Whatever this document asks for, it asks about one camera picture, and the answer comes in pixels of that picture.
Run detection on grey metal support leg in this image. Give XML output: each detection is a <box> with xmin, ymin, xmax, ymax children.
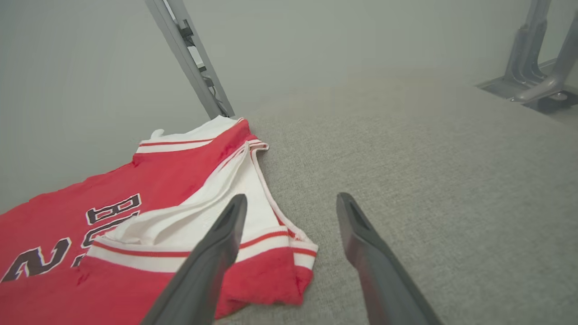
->
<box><xmin>512</xmin><ymin>10</ymin><xmax>578</xmax><ymax>103</ymax></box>
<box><xmin>524</xmin><ymin>0</ymin><xmax>553</xmax><ymax>85</ymax></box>
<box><xmin>503</xmin><ymin>0</ymin><xmax>541</xmax><ymax>84</ymax></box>

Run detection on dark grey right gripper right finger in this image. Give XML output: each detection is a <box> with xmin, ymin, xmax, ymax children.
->
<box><xmin>336</xmin><ymin>193</ymin><xmax>444</xmax><ymax>325</ymax></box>

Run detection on red basketball jersey white stripes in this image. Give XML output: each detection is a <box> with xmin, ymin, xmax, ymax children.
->
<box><xmin>0</xmin><ymin>115</ymin><xmax>319</xmax><ymax>325</ymax></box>

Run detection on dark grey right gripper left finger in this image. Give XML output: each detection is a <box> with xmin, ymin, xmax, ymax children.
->
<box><xmin>141</xmin><ymin>194</ymin><xmax>248</xmax><ymax>325</ymax></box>

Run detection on grey metal frame post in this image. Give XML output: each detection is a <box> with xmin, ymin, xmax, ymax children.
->
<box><xmin>144</xmin><ymin>0</ymin><xmax>224</xmax><ymax>120</ymax></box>
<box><xmin>168</xmin><ymin>0</ymin><xmax>236</xmax><ymax>118</ymax></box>

